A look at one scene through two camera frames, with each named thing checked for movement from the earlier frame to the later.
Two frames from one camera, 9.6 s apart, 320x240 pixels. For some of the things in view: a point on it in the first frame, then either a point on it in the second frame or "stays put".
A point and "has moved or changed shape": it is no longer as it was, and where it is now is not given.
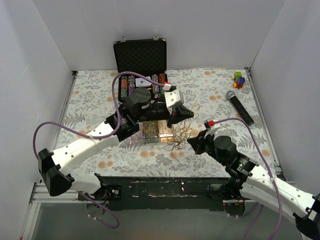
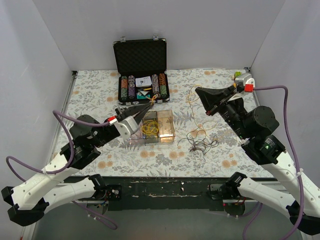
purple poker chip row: (131, 84) stays put
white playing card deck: (142, 82) stays put
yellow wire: (183, 132) has moved or changed shape
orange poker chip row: (124, 87) stays put
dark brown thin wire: (180, 136) has moved or changed shape
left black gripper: (172, 116) to (122, 114)
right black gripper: (203, 142) to (219, 103)
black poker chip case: (148, 57) stays put
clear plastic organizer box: (152, 131) stays put
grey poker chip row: (155, 87) stays put
